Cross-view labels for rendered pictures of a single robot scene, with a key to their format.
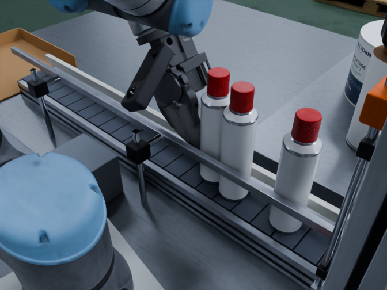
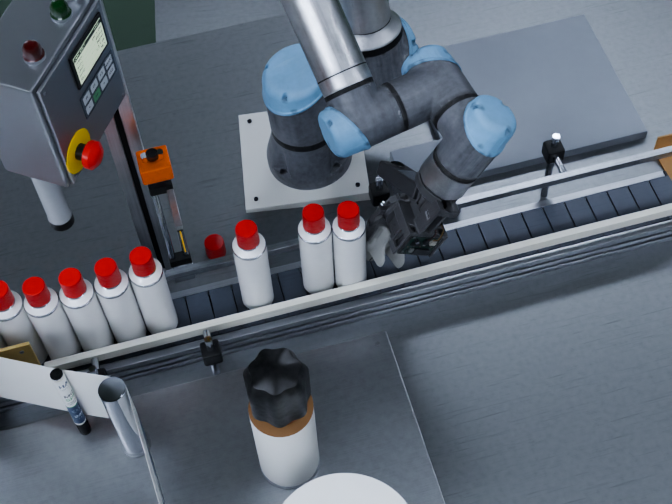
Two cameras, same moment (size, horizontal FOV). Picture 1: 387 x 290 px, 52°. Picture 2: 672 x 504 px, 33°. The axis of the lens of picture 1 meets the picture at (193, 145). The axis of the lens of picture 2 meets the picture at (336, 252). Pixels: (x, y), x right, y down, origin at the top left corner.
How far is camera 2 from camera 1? 1.74 m
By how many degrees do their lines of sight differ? 73
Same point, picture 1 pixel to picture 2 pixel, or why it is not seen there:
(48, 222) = (270, 69)
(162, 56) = (407, 183)
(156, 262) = not seen: hidden behind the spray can
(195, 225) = not seen: hidden behind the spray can
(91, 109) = (541, 223)
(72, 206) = (274, 81)
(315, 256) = (213, 294)
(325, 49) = not seen: outside the picture
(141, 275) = (298, 196)
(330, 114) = (363, 466)
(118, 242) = (338, 192)
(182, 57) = (417, 214)
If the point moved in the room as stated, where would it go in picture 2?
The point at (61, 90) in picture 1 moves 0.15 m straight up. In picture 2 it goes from (606, 206) to (623, 152)
